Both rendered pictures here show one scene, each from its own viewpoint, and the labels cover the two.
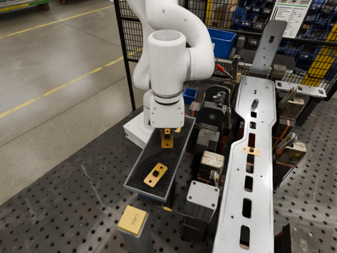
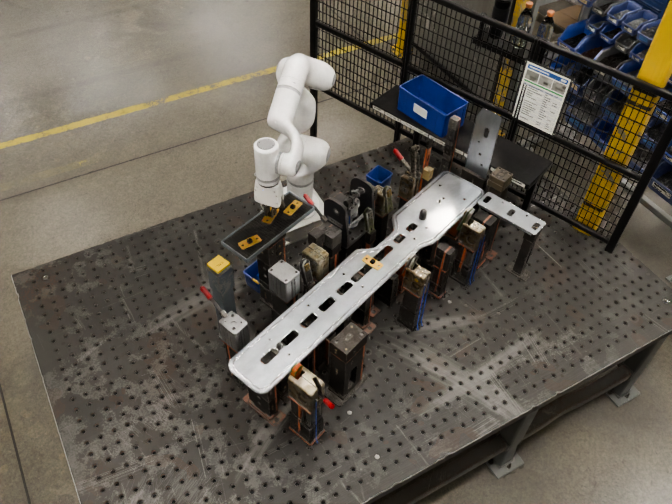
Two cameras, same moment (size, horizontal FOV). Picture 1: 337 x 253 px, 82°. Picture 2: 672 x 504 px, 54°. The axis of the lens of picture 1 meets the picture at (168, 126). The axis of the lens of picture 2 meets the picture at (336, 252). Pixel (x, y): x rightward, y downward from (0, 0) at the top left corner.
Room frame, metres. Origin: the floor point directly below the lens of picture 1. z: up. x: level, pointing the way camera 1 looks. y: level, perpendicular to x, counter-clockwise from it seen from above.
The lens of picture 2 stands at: (-1.10, -0.80, 2.96)
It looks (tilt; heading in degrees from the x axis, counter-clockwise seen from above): 48 degrees down; 19
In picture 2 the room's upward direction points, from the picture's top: 2 degrees clockwise
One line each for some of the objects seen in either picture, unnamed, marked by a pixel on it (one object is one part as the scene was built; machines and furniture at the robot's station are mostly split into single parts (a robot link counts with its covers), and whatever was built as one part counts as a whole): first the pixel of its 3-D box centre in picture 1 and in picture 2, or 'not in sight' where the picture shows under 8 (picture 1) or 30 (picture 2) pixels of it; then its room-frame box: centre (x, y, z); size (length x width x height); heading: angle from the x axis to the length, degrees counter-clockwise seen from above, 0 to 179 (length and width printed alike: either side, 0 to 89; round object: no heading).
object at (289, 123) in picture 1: (276, 139); (441, 271); (0.74, -0.63, 0.84); 0.11 x 0.08 x 0.29; 71
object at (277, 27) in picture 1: (267, 48); (482, 143); (1.23, -0.63, 1.17); 0.12 x 0.01 x 0.34; 71
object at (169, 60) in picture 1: (168, 62); (268, 159); (0.44, 0.00, 1.49); 0.09 x 0.08 x 0.13; 95
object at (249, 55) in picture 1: (231, 55); (457, 133); (1.46, -0.49, 1.01); 0.90 x 0.22 x 0.03; 71
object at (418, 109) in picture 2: (211, 41); (431, 105); (1.51, -0.34, 1.09); 0.30 x 0.17 x 0.13; 63
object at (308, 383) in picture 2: not in sight; (307, 406); (-0.07, -0.36, 0.88); 0.15 x 0.11 x 0.36; 71
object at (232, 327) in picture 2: not in sight; (237, 350); (0.04, -0.03, 0.88); 0.11 x 0.10 x 0.36; 71
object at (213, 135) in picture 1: (203, 158); (329, 260); (0.58, -0.18, 0.89); 0.13 x 0.11 x 0.38; 71
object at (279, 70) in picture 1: (270, 89); (493, 203); (1.20, -0.75, 0.88); 0.08 x 0.08 x 0.36; 71
